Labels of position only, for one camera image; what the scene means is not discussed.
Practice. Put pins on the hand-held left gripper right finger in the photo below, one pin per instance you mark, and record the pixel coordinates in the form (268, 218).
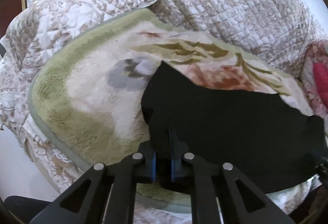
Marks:
(174, 166)

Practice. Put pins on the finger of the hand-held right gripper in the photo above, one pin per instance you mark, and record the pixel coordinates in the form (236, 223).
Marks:
(320, 165)

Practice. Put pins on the black pants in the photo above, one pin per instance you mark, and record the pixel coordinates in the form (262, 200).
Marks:
(230, 124)

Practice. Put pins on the black object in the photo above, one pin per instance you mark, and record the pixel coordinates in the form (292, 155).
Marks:
(23, 207)

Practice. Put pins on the pink floral duvet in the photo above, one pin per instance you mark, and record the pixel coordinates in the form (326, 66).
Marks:
(311, 78)

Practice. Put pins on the beige floral quilted bedspread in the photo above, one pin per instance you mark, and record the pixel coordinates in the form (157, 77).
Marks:
(217, 4)

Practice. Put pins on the white green fleece blanket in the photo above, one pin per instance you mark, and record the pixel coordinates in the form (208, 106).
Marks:
(89, 91)

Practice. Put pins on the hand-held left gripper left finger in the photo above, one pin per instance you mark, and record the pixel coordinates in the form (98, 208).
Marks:
(153, 167)

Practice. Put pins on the pink pillow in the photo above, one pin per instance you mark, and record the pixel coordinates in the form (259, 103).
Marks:
(323, 80)

